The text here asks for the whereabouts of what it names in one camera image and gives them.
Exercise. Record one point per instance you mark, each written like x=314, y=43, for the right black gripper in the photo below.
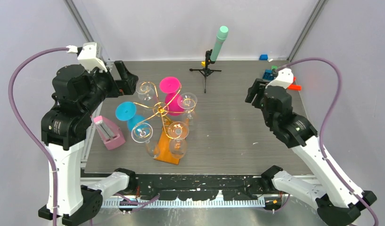
x=258, y=87

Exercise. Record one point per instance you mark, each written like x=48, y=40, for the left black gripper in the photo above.
x=126, y=84

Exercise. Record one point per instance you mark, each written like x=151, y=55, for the clear wine glass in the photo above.
x=187, y=101
x=145, y=91
x=178, y=131
x=142, y=133

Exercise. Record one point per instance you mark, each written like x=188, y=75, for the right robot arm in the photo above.
x=337, y=200

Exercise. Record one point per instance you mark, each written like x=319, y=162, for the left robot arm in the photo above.
x=78, y=93

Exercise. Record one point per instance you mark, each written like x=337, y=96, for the blue wine glass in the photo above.
x=127, y=112

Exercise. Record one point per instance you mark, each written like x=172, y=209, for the pink wine glass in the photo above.
x=170, y=86

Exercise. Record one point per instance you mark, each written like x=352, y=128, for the orange wooden rack base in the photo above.
x=163, y=144

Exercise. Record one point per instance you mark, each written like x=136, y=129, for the blue lego brick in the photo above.
x=268, y=75

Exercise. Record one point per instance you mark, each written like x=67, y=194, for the red plastic block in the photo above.
x=294, y=86

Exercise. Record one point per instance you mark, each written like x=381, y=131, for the pink metronome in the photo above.
x=111, y=134

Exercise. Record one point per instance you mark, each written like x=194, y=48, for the black tripod mic stand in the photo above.
x=206, y=71

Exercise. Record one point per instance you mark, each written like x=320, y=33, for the mint green microphone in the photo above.
x=221, y=36

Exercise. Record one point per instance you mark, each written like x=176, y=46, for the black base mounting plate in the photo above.
x=199, y=187

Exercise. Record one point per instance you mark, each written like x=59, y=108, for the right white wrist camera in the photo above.
x=283, y=78

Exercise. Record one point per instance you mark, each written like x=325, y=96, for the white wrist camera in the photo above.
x=283, y=78
x=89, y=56

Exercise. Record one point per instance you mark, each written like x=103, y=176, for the blue block by wall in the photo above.
x=263, y=57

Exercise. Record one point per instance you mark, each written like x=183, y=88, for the gold wire glass rack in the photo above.
x=159, y=108

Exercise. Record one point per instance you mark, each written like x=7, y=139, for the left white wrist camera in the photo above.
x=89, y=56

